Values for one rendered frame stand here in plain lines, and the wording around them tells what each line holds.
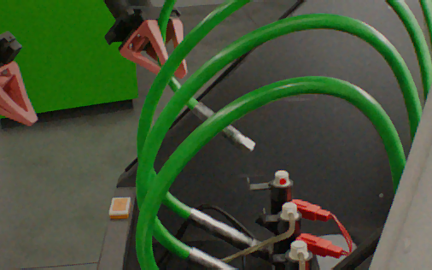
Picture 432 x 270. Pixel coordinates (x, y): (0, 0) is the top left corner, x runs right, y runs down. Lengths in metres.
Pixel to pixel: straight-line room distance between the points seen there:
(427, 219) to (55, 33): 3.73
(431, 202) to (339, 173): 0.80
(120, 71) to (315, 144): 3.06
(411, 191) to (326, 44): 0.69
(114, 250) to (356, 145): 0.46
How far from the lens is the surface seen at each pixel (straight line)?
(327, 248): 0.72
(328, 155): 1.14
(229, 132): 0.87
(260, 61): 1.06
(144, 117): 0.67
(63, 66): 4.07
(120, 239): 1.00
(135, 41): 0.88
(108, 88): 4.14
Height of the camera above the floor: 1.47
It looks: 23 degrees down
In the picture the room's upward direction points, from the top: 3 degrees counter-clockwise
